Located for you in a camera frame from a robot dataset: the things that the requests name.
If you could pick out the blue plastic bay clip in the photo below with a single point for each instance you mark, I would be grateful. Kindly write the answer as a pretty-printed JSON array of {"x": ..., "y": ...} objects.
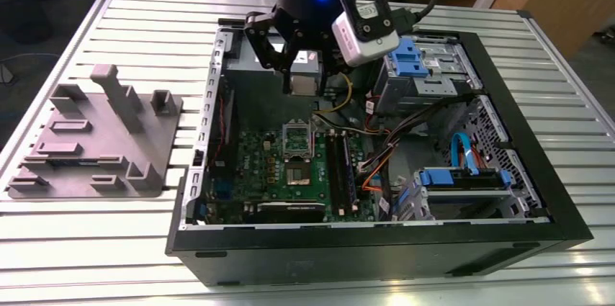
[{"x": 409, "y": 63}]

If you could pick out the green motherboard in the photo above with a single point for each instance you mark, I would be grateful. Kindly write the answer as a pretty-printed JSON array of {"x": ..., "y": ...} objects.
[{"x": 255, "y": 162}]

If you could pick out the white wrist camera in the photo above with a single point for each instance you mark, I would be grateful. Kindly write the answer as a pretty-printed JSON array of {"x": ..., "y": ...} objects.
[{"x": 355, "y": 47}]

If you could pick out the blue board connector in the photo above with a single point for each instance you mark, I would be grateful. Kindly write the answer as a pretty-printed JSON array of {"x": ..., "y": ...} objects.
[{"x": 223, "y": 189}]

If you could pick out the black PC case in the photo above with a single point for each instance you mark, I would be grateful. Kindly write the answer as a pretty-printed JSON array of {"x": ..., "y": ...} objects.
[{"x": 337, "y": 259}]

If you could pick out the blue RAM stick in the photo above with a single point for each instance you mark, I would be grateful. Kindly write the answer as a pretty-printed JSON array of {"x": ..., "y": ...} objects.
[{"x": 351, "y": 173}]

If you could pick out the grey power supply unit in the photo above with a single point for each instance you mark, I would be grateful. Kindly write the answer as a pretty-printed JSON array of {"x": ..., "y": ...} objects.
[{"x": 259, "y": 97}]

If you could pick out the black graphics card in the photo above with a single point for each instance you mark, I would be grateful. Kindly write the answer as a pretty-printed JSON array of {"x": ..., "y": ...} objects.
[{"x": 289, "y": 210}]

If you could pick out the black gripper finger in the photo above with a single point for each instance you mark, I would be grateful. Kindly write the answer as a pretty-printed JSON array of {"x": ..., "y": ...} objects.
[
  {"x": 262, "y": 43},
  {"x": 325, "y": 79}
]

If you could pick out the tall metal drive cage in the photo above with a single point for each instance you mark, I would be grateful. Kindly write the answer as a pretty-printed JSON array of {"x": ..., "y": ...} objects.
[{"x": 433, "y": 86}]

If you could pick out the grey parts rack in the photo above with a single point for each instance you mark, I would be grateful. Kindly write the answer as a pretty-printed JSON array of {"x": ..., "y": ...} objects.
[{"x": 111, "y": 162}]

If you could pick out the low metal disk bay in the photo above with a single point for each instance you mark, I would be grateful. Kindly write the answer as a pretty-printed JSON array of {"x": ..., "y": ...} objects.
[{"x": 466, "y": 201}]

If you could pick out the black RAM slot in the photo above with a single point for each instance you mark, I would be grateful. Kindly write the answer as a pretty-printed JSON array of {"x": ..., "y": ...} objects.
[
  {"x": 339, "y": 169},
  {"x": 345, "y": 169},
  {"x": 334, "y": 169}
]

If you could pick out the CPU socket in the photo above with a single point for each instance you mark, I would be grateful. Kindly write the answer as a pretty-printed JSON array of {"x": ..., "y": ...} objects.
[{"x": 299, "y": 174}]

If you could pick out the hard disk in blue carrier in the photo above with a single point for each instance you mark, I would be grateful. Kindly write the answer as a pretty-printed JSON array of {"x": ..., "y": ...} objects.
[{"x": 436, "y": 178}]

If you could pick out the silver CPU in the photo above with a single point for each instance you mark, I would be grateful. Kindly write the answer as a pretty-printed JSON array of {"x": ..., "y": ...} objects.
[{"x": 303, "y": 86}]

